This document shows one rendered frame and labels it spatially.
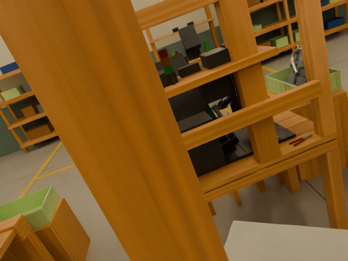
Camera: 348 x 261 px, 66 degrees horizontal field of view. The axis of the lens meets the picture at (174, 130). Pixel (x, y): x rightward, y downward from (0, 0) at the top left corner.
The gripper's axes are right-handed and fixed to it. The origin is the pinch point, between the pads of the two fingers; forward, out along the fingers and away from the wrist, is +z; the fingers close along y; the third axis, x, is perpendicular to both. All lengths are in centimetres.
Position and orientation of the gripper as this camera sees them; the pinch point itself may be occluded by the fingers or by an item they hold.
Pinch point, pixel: (216, 109)
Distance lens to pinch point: 187.7
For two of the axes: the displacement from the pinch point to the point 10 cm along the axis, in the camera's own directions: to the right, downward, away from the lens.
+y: -2.8, -2.9, -9.1
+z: -8.1, 5.9, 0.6
